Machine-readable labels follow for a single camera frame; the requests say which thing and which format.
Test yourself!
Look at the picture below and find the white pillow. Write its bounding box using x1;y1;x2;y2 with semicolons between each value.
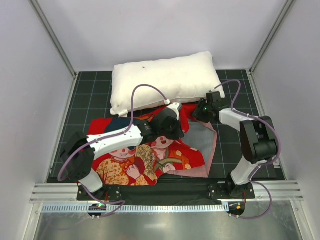
110;51;225;117

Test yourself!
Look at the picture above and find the white slotted cable duct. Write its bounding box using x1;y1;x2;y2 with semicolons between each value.
41;202;229;214

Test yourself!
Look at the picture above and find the red cartoon print pillowcase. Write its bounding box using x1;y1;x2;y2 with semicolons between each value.
92;103;217;186

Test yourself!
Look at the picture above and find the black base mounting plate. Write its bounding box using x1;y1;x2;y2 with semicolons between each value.
77;175;255;206

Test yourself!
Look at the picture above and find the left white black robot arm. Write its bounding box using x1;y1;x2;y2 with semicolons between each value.
57;103;184;201

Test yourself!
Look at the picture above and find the left aluminium frame post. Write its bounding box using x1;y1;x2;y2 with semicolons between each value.
28;0;77;79

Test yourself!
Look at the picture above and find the black grid cutting mat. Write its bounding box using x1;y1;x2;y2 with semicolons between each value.
56;69;259;179

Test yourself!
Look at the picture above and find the aluminium frame post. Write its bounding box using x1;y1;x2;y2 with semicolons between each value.
28;0;77;79
249;0;297;75

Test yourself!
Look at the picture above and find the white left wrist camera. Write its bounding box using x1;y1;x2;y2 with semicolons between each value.
166;102;182;119

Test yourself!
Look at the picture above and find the aluminium front rail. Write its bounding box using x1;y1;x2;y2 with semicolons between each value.
29;180;304;204

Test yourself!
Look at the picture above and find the right aluminium frame post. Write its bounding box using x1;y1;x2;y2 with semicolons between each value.
249;0;297;75

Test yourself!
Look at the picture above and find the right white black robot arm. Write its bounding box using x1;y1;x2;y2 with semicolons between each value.
192;91;280;199

